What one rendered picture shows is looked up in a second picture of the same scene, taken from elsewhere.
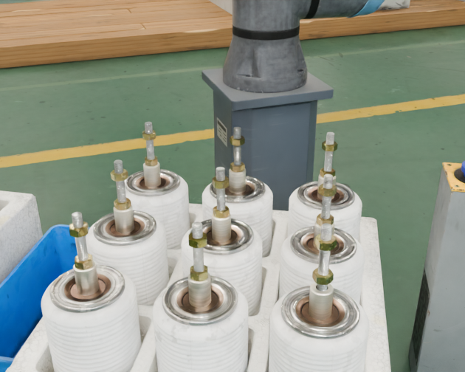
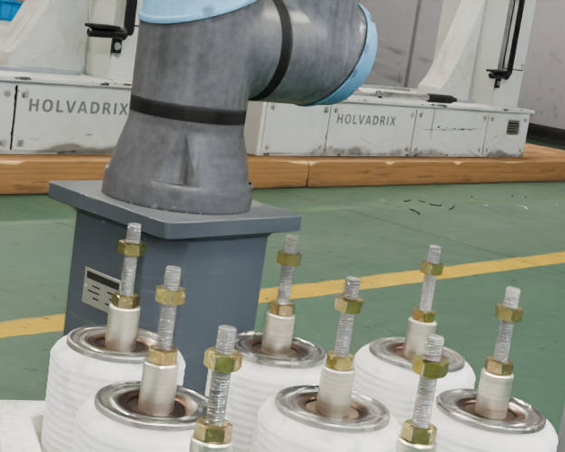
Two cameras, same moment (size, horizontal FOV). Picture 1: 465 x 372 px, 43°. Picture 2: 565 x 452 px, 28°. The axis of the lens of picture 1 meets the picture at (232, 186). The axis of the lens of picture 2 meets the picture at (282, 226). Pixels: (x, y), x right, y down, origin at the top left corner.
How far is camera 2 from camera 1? 0.43 m
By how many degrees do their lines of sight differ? 33
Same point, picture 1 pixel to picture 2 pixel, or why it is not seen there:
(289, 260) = (463, 436)
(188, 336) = not seen: outside the picture
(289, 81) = (240, 197)
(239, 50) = (157, 140)
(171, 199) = not seen: hidden behind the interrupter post
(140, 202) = (126, 374)
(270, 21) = (220, 91)
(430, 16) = not seen: hidden behind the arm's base
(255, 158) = (181, 334)
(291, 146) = (234, 315)
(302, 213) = (402, 381)
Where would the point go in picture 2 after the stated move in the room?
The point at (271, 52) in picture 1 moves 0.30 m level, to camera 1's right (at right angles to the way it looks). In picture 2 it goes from (217, 146) to (465, 165)
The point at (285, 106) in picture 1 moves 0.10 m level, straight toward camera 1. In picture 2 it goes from (233, 240) to (273, 267)
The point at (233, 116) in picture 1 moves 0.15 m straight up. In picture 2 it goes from (148, 256) to (169, 97)
